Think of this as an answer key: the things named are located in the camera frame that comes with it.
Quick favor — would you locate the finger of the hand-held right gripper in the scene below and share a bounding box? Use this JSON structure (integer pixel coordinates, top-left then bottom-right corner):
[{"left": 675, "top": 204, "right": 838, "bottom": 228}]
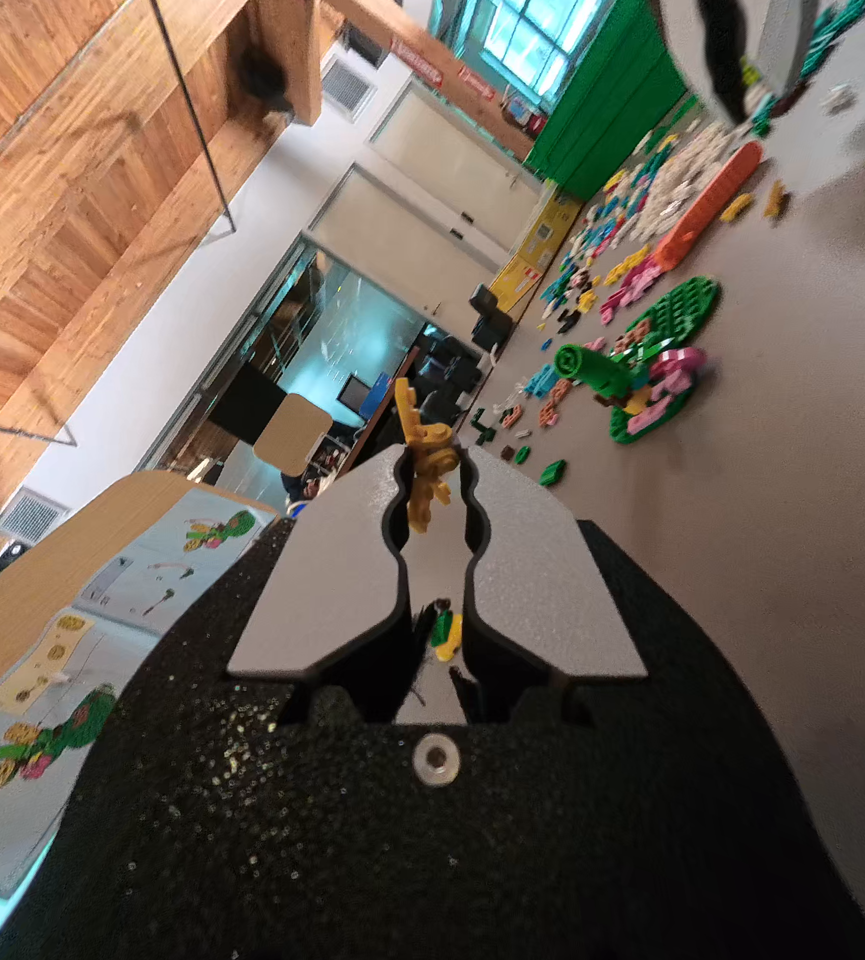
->
[
  {"left": 656, "top": 0, "right": 749, "bottom": 127},
  {"left": 740, "top": 0, "right": 827, "bottom": 95}
]

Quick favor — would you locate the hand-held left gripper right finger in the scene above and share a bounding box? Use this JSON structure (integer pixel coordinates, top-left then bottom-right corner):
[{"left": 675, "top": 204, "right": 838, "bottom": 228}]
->
[{"left": 462, "top": 445, "right": 650, "bottom": 684}]

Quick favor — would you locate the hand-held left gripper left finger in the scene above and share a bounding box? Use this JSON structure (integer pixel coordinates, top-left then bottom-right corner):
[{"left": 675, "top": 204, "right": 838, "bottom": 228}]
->
[{"left": 224, "top": 444, "right": 413, "bottom": 682}]

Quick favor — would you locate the yellow brick assembly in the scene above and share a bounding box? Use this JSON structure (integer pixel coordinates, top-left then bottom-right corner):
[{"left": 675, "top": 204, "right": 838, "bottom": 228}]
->
[{"left": 393, "top": 377, "right": 458, "bottom": 535}]

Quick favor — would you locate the green round brick model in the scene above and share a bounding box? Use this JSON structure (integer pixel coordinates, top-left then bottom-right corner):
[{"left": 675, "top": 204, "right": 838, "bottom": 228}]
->
[{"left": 552, "top": 273, "right": 722, "bottom": 447}]

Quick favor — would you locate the green plastic bin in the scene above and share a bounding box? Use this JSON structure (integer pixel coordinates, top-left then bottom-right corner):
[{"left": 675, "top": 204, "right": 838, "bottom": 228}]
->
[{"left": 524, "top": 0, "right": 692, "bottom": 202}]

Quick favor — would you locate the yellow green brick cluster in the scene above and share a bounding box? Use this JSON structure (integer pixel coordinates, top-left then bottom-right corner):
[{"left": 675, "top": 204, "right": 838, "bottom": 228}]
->
[{"left": 428, "top": 598, "right": 465, "bottom": 663}]

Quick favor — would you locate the tan wooden table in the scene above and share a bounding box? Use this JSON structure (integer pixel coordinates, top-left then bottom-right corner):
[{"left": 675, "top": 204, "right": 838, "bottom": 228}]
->
[{"left": 252, "top": 392, "right": 335, "bottom": 477}]

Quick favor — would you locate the orange long brick plate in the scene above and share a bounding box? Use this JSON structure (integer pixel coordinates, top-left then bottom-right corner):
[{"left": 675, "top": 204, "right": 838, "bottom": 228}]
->
[{"left": 653, "top": 138, "right": 767, "bottom": 275}]

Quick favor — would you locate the brick instruction booklet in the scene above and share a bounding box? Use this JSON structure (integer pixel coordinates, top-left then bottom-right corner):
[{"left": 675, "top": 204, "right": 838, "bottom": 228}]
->
[{"left": 0, "top": 487, "right": 276, "bottom": 901}]

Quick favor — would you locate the pile of mixed toy bricks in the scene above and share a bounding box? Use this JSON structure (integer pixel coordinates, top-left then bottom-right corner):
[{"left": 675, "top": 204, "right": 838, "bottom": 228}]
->
[{"left": 537, "top": 75, "right": 801, "bottom": 339}]

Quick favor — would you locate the black power adapter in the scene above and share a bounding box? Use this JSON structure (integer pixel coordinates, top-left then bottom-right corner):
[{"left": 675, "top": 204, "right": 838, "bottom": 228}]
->
[
  {"left": 421, "top": 335, "right": 482, "bottom": 391},
  {"left": 413, "top": 386, "right": 471, "bottom": 425},
  {"left": 468, "top": 283, "right": 516, "bottom": 352}
]

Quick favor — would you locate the yellow toy box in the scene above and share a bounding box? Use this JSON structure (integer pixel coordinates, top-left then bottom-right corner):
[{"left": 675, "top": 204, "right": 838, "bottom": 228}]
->
[{"left": 488, "top": 191, "right": 584, "bottom": 312}]

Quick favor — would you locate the wooden booklet stand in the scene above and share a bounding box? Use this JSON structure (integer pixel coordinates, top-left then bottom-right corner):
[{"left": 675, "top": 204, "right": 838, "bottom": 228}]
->
[{"left": 0, "top": 471, "right": 280, "bottom": 725}]

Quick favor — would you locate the air vent grille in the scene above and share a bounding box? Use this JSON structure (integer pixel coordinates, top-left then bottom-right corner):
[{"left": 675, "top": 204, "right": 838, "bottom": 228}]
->
[{"left": 0, "top": 487, "right": 70, "bottom": 545}]

